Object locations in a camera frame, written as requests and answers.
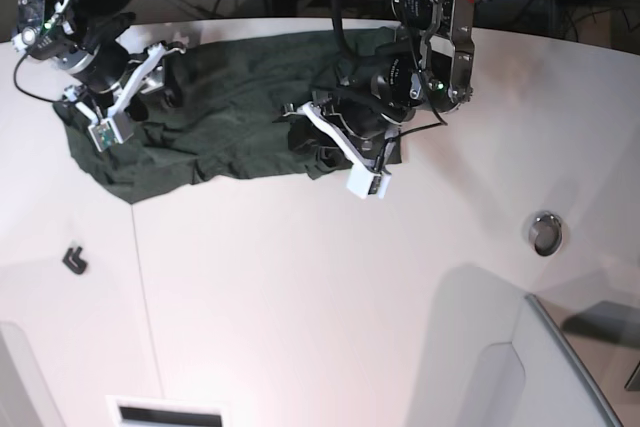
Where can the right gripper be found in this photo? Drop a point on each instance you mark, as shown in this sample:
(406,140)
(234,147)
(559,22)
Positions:
(109,69)

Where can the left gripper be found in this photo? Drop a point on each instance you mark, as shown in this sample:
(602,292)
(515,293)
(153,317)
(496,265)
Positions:
(343,129)

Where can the dark green t-shirt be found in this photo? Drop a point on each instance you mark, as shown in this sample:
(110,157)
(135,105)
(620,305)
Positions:
(227,120)

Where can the small black clip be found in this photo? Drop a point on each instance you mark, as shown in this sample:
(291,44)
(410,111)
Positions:
(74,261)

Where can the grey tape roll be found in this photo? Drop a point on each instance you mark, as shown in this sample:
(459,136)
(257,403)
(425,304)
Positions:
(545,232)

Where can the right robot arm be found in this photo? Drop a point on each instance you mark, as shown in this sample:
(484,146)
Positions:
(80,37)

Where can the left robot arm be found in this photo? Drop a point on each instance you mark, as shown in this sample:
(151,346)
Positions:
(428,64)

